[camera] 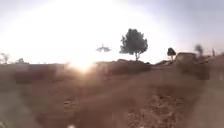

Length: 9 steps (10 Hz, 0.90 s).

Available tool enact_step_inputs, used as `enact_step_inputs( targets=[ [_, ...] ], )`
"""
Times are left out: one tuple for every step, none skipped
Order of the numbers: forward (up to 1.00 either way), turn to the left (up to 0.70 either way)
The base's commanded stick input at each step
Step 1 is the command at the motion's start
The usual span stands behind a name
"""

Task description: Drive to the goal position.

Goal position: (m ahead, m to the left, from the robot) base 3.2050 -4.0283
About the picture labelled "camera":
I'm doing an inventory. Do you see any large dark tree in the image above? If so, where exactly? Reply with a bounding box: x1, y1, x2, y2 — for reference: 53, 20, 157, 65
119, 28, 149, 62

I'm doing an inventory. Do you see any small dark tree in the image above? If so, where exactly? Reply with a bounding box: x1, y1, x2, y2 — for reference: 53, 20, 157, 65
166, 47, 177, 62

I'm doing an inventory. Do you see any low stone building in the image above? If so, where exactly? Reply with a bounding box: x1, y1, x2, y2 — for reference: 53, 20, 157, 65
175, 51, 198, 64

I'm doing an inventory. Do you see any thin bare tree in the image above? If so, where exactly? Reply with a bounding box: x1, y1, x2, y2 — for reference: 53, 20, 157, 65
194, 43, 205, 58

